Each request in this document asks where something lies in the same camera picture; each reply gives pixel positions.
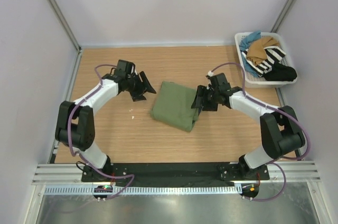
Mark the tan tank top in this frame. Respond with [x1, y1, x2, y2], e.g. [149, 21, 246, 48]
[246, 36, 280, 66]

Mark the white slotted cable duct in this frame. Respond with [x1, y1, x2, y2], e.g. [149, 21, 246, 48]
[44, 184, 242, 196]

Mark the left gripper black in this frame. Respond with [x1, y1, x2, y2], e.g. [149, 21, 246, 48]
[125, 71, 155, 101]

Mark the green tank top blue trim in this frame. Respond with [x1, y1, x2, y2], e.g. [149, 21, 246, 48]
[150, 81, 199, 132]

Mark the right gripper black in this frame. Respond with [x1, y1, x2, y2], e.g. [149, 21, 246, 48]
[191, 85, 219, 112]

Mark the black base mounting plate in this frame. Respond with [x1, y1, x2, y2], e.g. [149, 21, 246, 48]
[80, 162, 270, 188]

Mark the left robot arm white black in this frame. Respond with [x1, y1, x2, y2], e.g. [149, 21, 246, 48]
[55, 60, 156, 182]

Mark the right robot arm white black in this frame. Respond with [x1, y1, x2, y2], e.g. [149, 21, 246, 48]
[191, 73, 305, 180]

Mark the black white striped tank top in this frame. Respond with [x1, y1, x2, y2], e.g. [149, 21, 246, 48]
[242, 46, 286, 77]

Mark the left aluminium corner post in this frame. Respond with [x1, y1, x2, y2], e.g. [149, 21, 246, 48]
[31, 0, 82, 52]

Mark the aluminium corner post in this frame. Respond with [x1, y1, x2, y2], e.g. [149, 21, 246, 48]
[31, 0, 82, 52]
[270, 0, 314, 34]

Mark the right aluminium corner post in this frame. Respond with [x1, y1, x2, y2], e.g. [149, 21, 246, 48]
[270, 0, 314, 34]

